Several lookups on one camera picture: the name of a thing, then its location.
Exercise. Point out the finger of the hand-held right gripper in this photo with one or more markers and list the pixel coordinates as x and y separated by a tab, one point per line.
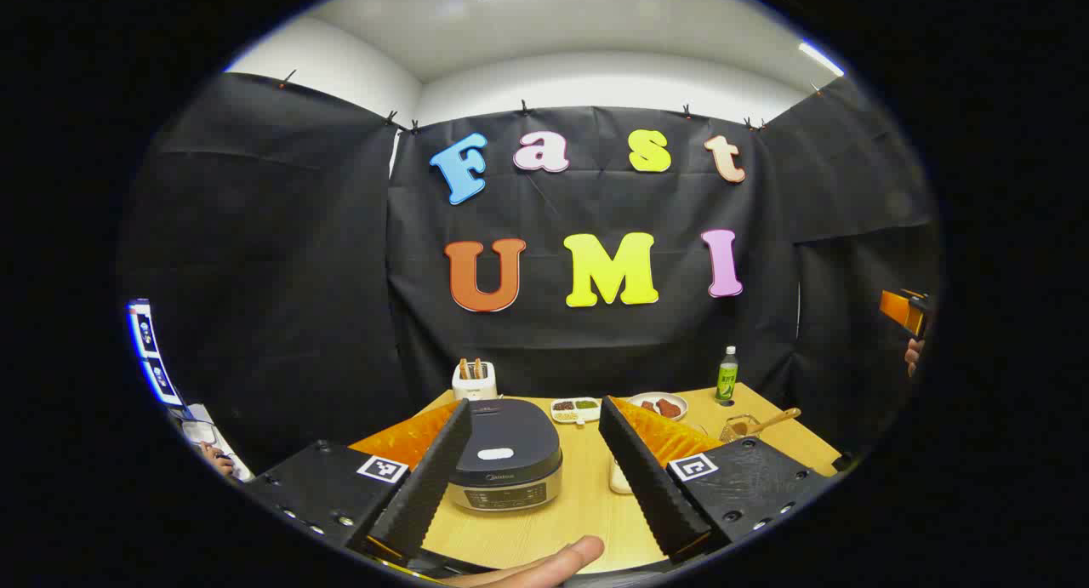
902	309

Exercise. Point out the wooden spoon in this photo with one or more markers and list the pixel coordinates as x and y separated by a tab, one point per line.
770	421

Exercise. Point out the small ceiling light panel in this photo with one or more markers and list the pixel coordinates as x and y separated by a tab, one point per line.
820	58

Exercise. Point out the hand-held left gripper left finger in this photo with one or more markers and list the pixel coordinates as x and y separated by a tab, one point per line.
434	477

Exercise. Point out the white divided dish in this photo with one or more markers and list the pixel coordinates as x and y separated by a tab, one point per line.
574	411

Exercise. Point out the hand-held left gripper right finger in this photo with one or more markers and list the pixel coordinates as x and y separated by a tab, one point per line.
647	486

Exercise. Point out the black backdrop cloth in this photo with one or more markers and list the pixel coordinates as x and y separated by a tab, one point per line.
298	273

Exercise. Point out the white toaster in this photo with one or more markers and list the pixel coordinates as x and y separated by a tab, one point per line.
474	388

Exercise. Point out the green drink bottle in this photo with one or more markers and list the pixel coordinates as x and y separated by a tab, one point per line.
726	379

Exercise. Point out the computer monitor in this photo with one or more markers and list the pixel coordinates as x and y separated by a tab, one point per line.
153	358

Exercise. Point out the white desk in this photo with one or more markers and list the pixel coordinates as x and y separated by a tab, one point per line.
200	426

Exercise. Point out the white round plate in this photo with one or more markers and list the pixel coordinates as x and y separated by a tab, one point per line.
659	396

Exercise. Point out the dark grey rice cooker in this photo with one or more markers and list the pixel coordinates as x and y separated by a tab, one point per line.
510	435

